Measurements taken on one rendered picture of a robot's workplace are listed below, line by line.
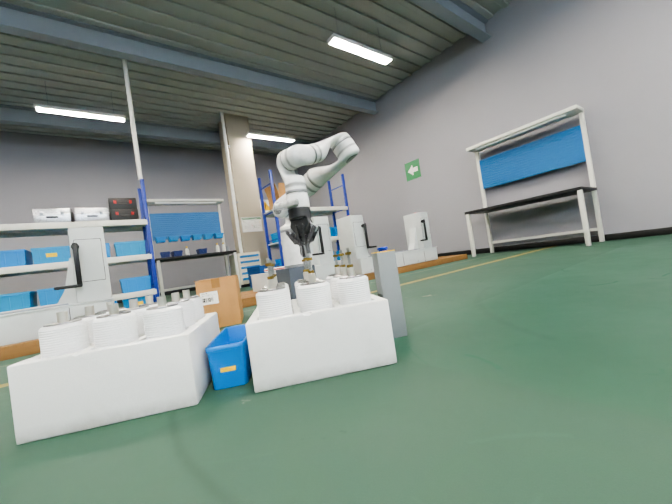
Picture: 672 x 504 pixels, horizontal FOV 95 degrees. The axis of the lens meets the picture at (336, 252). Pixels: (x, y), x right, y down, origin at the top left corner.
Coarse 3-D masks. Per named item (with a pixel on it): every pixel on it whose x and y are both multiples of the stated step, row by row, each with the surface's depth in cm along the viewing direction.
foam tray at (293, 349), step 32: (256, 320) 83; (288, 320) 81; (320, 320) 83; (352, 320) 84; (384, 320) 86; (256, 352) 80; (288, 352) 81; (320, 352) 82; (352, 352) 84; (384, 352) 85; (256, 384) 79; (288, 384) 81
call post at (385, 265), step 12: (384, 252) 111; (384, 264) 111; (396, 264) 112; (384, 276) 111; (396, 276) 111; (384, 288) 110; (396, 288) 111; (396, 300) 111; (396, 312) 111; (396, 324) 111; (396, 336) 110
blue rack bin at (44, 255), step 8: (32, 248) 392; (40, 248) 396; (48, 248) 401; (56, 248) 405; (64, 248) 410; (32, 256) 392; (40, 256) 396; (48, 256) 400; (56, 256) 405; (64, 256) 410
